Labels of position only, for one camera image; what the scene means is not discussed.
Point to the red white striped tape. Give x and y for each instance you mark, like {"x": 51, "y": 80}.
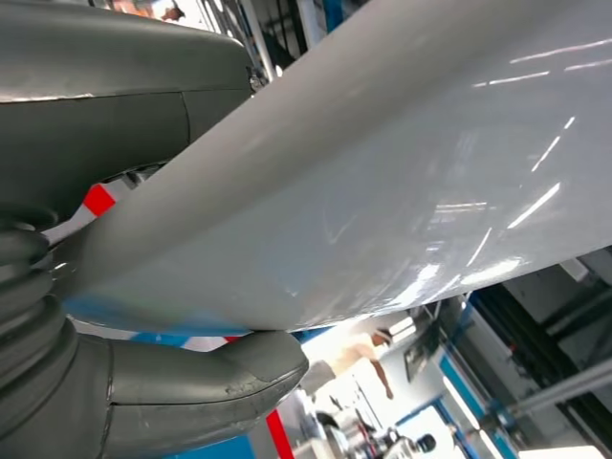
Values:
{"x": 98, "y": 199}

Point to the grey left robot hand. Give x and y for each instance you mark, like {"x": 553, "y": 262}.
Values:
{"x": 96, "y": 114}

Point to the person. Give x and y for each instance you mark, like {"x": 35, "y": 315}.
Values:
{"x": 356, "y": 355}

